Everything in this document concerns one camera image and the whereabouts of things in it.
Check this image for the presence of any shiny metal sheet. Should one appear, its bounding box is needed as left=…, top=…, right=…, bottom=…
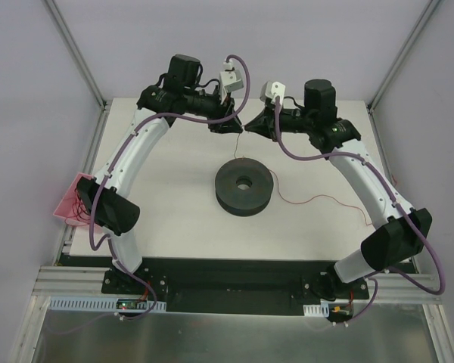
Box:
left=11, top=296, right=454, bottom=362

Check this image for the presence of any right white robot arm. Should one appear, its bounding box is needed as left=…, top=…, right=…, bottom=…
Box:
left=245, top=79, right=432, bottom=301

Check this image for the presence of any left white cable duct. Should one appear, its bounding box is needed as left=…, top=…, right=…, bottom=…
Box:
left=49, top=296, right=166, bottom=313

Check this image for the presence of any aluminium frame post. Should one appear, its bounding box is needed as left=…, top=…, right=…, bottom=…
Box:
left=42, top=0, right=107, bottom=110
left=367, top=0, right=443, bottom=114

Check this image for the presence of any right white cable duct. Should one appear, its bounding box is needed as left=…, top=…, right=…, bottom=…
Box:
left=303, top=302, right=330, bottom=318

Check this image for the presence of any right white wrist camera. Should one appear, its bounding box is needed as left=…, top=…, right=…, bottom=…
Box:
left=260, top=81, right=286, bottom=105

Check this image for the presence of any black cable spool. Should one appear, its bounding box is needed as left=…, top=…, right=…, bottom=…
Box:
left=214, top=158, right=274, bottom=217

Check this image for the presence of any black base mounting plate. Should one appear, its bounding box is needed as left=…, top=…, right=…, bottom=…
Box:
left=58, top=253, right=419, bottom=315

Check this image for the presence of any white cable duct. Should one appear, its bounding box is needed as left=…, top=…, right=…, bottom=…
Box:
left=49, top=296, right=166, bottom=313
left=303, top=302, right=330, bottom=318

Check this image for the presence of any thin red wire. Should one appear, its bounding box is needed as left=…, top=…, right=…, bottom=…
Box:
left=232, top=130, right=379, bottom=228

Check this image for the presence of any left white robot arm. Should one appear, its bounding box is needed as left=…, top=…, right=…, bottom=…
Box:
left=76, top=54, right=250, bottom=294

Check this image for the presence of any left aluminium frame post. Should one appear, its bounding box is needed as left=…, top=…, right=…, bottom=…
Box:
left=42, top=0, right=107, bottom=110

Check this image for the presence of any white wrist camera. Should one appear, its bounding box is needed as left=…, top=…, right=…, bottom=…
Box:
left=260, top=81, right=286, bottom=105
left=219, top=70, right=244, bottom=104

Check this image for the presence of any pink plastic box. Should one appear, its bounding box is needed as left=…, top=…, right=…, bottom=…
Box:
left=53, top=172, right=92, bottom=227

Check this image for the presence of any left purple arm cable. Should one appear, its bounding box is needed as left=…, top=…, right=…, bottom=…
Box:
left=89, top=54, right=250, bottom=322

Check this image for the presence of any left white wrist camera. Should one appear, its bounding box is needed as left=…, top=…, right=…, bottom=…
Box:
left=219, top=70, right=244, bottom=104

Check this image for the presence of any front aluminium rail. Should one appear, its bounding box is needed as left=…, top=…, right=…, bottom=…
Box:
left=32, top=266, right=113, bottom=294

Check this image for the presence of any right aluminium frame post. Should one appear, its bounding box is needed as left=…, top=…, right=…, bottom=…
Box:
left=367, top=0, right=443, bottom=114

